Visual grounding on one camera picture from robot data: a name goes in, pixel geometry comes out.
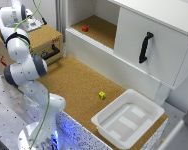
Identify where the white sliding door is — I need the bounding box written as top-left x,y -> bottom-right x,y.
112,6 -> 188,90

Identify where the yellow block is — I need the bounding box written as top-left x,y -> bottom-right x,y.
98,91 -> 107,101

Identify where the green cable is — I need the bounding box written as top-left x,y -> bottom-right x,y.
13,0 -> 52,150

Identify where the wooden drawer box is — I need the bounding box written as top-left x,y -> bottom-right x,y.
0,23 -> 65,76

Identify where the white cabinet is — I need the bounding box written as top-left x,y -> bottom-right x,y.
65,0 -> 188,108

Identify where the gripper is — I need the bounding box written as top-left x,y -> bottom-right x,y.
25,17 -> 48,33

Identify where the black door handle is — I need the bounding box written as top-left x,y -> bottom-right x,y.
138,31 -> 155,65

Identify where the white plastic box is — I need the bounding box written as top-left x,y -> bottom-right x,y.
90,88 -> 166,150

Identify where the pink block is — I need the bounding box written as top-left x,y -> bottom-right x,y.
81,25 -> 90,33

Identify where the black drawer handle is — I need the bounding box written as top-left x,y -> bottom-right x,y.
41,44 -> 61,61

